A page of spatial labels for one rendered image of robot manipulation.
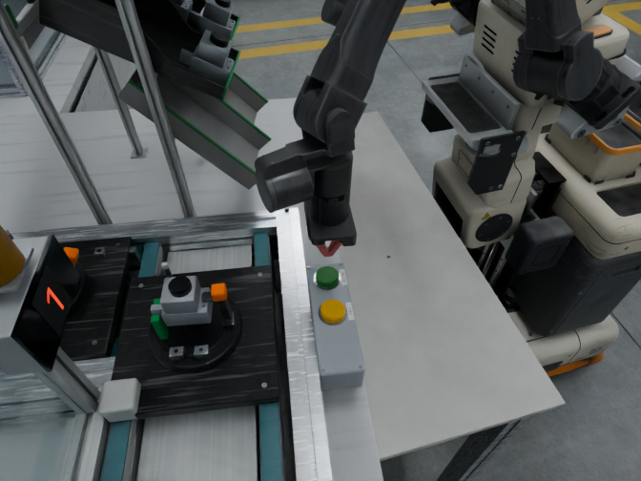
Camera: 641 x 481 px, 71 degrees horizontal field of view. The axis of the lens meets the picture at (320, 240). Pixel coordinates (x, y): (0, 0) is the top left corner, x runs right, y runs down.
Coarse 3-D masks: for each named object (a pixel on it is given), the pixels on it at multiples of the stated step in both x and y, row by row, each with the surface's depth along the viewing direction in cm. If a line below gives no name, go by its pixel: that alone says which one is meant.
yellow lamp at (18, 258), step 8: (0, 232) 38; (0, 240) 38; (8, 240) 39; (0, 248) 38; (8, 248) 39; (16, 248) 40; (0, 256) 38; (8, 256) 39; (16, 256) 40; (0, 264) 38; (8, 264) 39; (16, 264) 40; (0, 272) 39; (8, 272) 39; (16, 272) 40; (0, 280) 39; (8, 280) 40
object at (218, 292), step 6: (216, 288) 62; (222, 288) 62; (204, 294) 63; (210, 294) 63; (216, 294) 61; (222, 294) 62; (204, 300) 62; (210, 300) 63; (216, 300) 62; (222, 300) 62; (222, 306) 64; (228, 306) 65; (222, 312) 65; (228, 312) 65; (228, 318) 67
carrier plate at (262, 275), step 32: (160, 288) 75; (256, 288) 75; (128, 320) 71; (256, 320) 71; (128, 352) 67; (256, 352) 67; (160, 384) 64; (192, 384) 64; (224, 384) 64; (256, 384) 64; (160, 416) 63
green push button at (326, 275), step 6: (318, 270) 77; (324, 270) 77; (330, 270) 77; (336, 270) 77; (318, 276) 76; (324, 276) 76; (330, 276) 76; (336, 276) 76; (318, 282) 76; (324, 282) 76; (330, 282) 76; (336, 282) 76
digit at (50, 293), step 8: (48, 272) 45; (40, 280) 43; (48, 280) 45; (56, 280) 46; (40, 288) 43; (48, 288) 44; (56, 288) 46; (40, 296) 43; (48, 296) 44; (56, 296) 46; (64, 296) 48; (32, 304) 42; (40, 304) 43; (48, 304) 44; (56, 304) 46; (64, 304) 47; (40, 312) 43; (48, 312) 44; (56, 312) 46; (64, 312) 47; (48, 320) 44; (56, 320) 46; (64, 320) 47; (56, 328) 45
